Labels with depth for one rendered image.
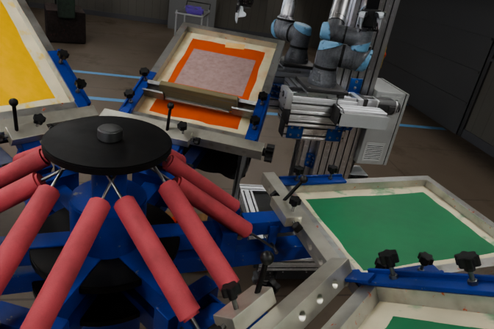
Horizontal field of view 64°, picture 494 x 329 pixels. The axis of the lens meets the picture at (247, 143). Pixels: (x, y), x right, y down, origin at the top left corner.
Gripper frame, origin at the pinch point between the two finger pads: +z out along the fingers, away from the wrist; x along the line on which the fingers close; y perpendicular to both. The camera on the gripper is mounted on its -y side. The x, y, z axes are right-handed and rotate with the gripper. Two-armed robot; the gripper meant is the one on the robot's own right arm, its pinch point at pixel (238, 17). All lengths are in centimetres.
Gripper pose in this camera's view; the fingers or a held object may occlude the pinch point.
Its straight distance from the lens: 237.5
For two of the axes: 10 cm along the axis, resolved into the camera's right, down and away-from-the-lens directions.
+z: -0.9, 7.5, 6.5
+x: 2.2, -6.2, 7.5
